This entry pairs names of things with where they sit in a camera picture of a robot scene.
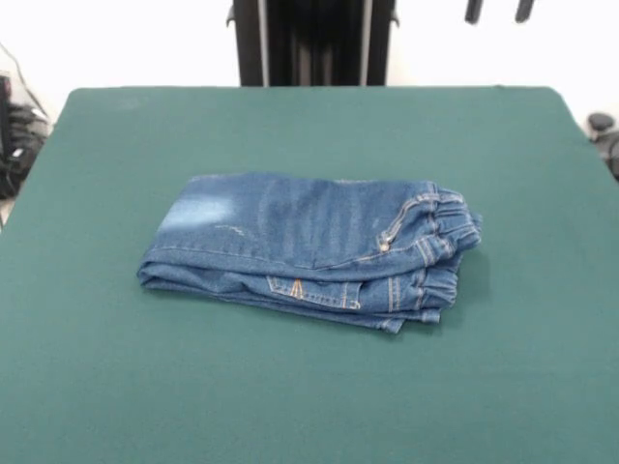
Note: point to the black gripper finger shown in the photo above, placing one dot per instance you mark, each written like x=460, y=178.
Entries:
x=474, y=9
x=524, y=9

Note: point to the blue denim jeans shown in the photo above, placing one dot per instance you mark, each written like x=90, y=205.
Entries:
x=300, y=227

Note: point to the black wheeled stand base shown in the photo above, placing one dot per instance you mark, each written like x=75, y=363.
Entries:
x=602, y=123
x=19, y=159

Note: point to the dark green table cloth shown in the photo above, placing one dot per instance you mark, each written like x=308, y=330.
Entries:
x=309, y=396

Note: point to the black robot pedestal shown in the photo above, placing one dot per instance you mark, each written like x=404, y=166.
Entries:
x=314, y=43

